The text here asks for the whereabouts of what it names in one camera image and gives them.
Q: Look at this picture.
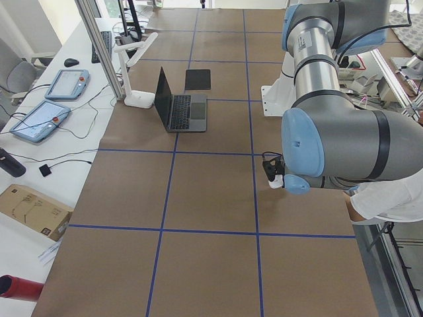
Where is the grey office chair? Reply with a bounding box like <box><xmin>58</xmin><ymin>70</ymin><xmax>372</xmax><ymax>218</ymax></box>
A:
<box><xmin>1</xmin><ymin>40</ymin><xmax>45</xmax><ymax>106</ymax></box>

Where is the blue teach pendant near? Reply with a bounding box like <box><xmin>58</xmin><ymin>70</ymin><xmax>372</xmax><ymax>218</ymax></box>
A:
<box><xmin>9</xmin><ymin>100</ymin><xmax>71</xmax><ymax>143</ymax></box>

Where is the blue teach pendant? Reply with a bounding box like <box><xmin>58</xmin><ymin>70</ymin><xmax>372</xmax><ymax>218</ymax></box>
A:
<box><xmin>9</xmin><ymin>100</ymin><xmax>71</xmax><ymax>143</ymax></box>
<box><xmin>44</xmin><ymin>69</ymin><xmax>90</xmax><ymax>101</ymax></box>

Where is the person in white shirt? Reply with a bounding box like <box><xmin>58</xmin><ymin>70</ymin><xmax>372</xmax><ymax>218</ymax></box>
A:
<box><xmin>344</xmin><ymin>170</ymin><xmax>422</xmax><ymax>225</ymax></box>

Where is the aluminium frame post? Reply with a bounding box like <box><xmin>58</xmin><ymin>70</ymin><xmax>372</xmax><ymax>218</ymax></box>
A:
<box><xmin>75</xmin><ymin>0</ymin><xmax>124</xmax><ymax>100</ymax></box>

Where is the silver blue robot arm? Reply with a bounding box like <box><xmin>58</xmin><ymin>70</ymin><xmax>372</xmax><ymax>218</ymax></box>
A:
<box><xmin>262</xmin><ymin>1</ymin><xmax>422</xmax><ymax>194</ymax></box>

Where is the small black puck device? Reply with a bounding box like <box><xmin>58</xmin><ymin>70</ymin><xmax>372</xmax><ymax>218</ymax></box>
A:
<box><xmin>39</xmin><ymin>164</ymin><xmax>52</xmax><ymax>177</ymax></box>

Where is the black mouse pad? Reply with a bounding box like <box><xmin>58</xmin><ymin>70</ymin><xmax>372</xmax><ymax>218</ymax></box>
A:
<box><xmin>184</xmin><ymin>69</ymin><xmax>211</xmax><ymax>90</ymax></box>

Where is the black desk mouse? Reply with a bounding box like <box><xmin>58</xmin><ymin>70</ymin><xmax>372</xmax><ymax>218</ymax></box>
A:
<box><xmin>63</xmin><ymin>58</ymin><xmax>79</xmax><ymax>67</ymax></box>

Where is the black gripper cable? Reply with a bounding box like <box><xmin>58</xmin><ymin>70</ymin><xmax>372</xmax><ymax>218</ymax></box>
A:
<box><xmin>262</xmin><ymin>151</ymin><xmax>284</xmax><ymax>166</ymax></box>

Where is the grey laptop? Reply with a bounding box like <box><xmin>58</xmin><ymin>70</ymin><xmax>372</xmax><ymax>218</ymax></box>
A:
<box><xmin>154</xmin><ymin>67</ymin><xmax>207</xmax><ymax>133</ymax></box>

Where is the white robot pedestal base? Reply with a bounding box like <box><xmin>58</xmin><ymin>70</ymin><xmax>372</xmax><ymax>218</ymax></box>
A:
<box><xmin>261</xmin><ymin>53</ymin><xmax>296</xmax><ymax>117</ymax></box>

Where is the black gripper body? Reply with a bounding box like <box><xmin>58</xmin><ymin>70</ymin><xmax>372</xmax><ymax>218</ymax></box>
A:
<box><xmin>262</xmin><ymin>155</ymin><xmax>285</xmax><ymax>181</ymax></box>

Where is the black keyboard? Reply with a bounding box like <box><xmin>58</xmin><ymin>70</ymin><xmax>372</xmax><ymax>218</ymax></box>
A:
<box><xmin>91</xmin><ymin>30</ymin><xmax>112</xmax><ymax>64</ymax></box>

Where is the red cylinder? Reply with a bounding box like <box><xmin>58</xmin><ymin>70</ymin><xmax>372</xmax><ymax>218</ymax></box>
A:
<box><xmin>1</xmin><ymin>275</ymin><xmax>44</xmax><ymax>302</ymax></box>

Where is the black water bottle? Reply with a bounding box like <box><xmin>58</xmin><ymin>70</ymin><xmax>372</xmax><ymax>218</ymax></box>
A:
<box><xmin>0</xmin><ymin>148</ymin><xmax>26</xmax><ymax>178</ymax></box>

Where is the cardboard box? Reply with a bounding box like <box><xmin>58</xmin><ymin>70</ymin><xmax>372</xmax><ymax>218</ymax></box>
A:
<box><xmin>1</xmin><ymin>184</ymin><xmax>73</xmax><ymax>241</ymax></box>

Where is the blue teach pendant far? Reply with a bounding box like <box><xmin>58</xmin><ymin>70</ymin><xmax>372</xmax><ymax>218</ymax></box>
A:
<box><xmin>44</xmin><ymin>69</ymin><xmax>90</xmax><ymax>101</ymax></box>

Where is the white computer mouse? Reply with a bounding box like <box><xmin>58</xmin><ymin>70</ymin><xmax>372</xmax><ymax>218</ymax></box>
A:
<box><xmin>268</xmin><ymin>175</ymin><xmax>284</xmax><ymax>189</ymax></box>

